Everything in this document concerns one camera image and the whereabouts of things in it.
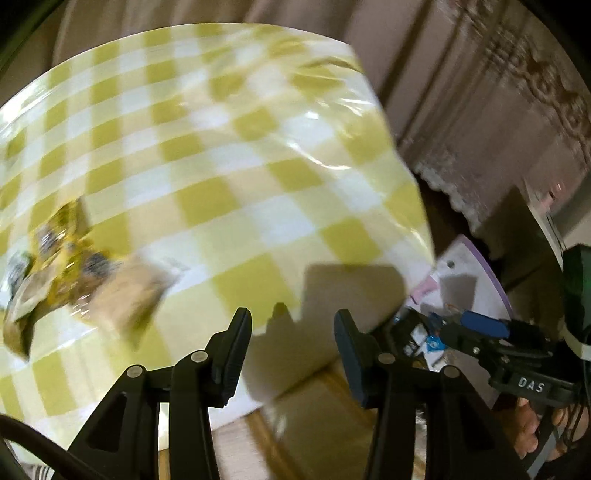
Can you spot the white container with purple rim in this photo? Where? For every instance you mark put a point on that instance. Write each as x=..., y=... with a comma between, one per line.
x=466, y=272

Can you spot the yellow checked tablecloth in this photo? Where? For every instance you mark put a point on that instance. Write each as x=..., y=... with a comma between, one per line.
x=207, y=161

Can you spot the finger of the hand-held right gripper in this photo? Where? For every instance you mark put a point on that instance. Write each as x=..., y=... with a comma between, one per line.
x=466, y=339
x=485, y=324

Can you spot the person's right hand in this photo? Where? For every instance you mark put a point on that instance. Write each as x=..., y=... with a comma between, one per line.
x=525, y=429

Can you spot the floral embroidered curtain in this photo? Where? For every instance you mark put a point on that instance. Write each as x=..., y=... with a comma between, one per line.
x=531, y=69

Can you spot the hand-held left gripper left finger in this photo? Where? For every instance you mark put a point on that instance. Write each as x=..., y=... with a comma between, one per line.
x=233, y=357

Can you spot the clear beige pastry packet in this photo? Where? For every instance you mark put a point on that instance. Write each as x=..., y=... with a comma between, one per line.
x=134, y=300

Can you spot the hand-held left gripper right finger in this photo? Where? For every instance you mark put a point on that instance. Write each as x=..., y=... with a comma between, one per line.
x=354, y=362

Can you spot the yellow snack packet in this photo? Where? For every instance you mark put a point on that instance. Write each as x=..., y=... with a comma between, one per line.
x=69, y=249

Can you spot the green pea snack packet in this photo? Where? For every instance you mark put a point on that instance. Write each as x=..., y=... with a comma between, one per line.
x=16, y=277

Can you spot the white lace cloth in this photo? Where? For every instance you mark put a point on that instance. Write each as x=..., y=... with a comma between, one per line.
x=461, y=194

